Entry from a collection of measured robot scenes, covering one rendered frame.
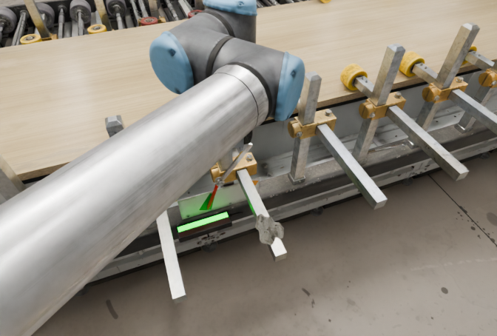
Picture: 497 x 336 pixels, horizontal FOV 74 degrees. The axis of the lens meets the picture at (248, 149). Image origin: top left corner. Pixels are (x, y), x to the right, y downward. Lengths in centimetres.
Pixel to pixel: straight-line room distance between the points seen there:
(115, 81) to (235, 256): 103
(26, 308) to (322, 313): 152
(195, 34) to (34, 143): 78
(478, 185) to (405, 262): 79
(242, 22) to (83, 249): 44
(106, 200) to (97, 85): 109
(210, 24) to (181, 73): 10
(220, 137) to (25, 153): 88
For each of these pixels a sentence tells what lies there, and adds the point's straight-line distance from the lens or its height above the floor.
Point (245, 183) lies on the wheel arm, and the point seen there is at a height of 86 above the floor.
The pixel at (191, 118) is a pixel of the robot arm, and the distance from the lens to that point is 33.
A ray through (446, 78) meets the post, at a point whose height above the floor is 101.
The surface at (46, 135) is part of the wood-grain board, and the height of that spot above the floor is 90.
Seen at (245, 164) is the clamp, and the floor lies 87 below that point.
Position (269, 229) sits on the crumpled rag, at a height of 87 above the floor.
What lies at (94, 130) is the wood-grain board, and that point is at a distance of 114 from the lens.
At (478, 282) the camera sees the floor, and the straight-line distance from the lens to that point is 206.
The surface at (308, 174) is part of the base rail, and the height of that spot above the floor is 70.
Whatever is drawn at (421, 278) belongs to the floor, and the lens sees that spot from 193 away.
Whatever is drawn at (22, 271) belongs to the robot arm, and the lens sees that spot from 26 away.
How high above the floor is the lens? 159
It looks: 45 degrees down
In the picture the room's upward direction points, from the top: straight up
